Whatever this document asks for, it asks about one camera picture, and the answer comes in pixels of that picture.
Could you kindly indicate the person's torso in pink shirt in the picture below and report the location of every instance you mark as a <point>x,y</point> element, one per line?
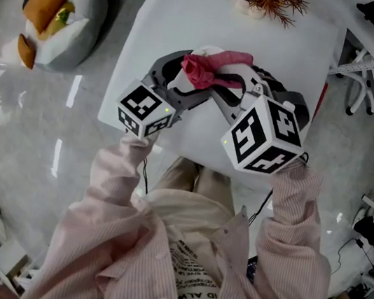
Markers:
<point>152,274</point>

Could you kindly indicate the person's left forearm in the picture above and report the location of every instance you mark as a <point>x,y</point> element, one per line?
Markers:
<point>123,166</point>

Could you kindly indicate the white beanbag chair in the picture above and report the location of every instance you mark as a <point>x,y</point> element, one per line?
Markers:
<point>85,4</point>

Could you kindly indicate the large orange cushion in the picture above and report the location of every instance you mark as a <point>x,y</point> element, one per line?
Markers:
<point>46,1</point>

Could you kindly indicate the person's right forearm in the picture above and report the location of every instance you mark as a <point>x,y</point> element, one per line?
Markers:
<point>296,199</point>

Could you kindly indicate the small orange cushion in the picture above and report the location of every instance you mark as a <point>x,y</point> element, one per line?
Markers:
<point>26,52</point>

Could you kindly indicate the person's legs in beige trousers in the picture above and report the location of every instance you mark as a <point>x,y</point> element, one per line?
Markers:
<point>209,184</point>

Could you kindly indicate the yellow green pillow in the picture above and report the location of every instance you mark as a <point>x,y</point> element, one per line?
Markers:
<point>61,19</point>

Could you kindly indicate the red flat panel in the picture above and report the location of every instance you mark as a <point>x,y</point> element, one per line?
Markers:
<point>321,100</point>

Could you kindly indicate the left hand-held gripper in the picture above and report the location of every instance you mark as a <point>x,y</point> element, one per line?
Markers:
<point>144,106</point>

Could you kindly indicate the pink cloth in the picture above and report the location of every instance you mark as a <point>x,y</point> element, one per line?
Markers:
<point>200,71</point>

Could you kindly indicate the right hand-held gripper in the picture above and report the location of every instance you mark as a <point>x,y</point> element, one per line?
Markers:
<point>263,137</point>

